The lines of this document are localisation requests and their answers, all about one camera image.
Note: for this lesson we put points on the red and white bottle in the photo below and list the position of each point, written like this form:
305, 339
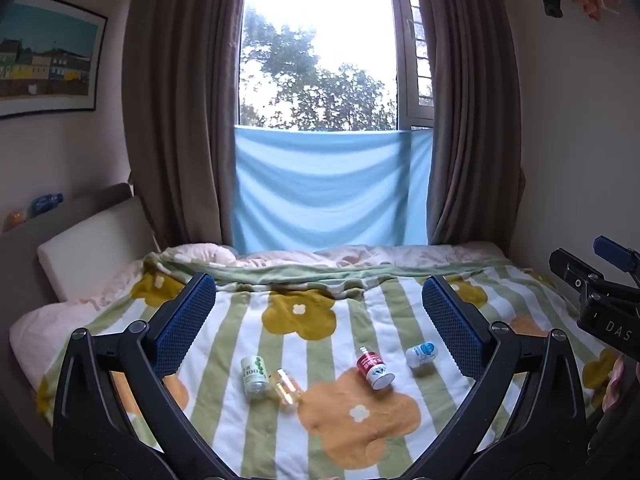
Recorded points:
374, 369

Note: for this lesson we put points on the green white bottle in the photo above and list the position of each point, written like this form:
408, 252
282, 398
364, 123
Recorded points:
253, 378

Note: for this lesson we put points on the clear amber small bottle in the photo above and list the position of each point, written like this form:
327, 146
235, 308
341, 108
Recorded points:
286, 386

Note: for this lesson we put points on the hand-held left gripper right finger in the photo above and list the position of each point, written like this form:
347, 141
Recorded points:
454, 329

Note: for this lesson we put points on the person's right hand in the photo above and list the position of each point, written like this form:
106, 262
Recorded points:
615, 385

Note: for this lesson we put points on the white cushion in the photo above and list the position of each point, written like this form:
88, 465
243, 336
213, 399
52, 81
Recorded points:
95, 245

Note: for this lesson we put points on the floral striped blanket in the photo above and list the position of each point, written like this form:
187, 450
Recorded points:
320, 360

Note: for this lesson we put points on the white blue small bottle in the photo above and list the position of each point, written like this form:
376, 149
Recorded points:
420, 355

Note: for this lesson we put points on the pink pillow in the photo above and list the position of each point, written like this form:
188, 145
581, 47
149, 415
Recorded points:
55, 327

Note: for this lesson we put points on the orange round object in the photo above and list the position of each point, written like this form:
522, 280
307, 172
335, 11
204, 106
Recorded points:
15, 218

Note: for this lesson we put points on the light blue cloth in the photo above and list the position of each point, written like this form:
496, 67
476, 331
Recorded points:
330, 190

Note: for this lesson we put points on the pink bed sheet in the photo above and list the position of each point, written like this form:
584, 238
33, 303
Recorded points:
350, 256

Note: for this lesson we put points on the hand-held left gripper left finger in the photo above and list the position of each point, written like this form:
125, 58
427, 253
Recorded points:
184, 327

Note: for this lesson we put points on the window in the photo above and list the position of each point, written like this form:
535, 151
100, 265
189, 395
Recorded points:
325, 45

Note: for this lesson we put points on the brown curtain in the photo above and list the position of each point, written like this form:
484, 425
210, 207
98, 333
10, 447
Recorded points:
180, 110
470, 110

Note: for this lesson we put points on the framed wall picture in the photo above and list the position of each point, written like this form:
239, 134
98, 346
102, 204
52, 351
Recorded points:
47, 55

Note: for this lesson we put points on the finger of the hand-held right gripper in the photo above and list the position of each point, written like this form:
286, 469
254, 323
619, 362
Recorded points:
575, 271
612, 252

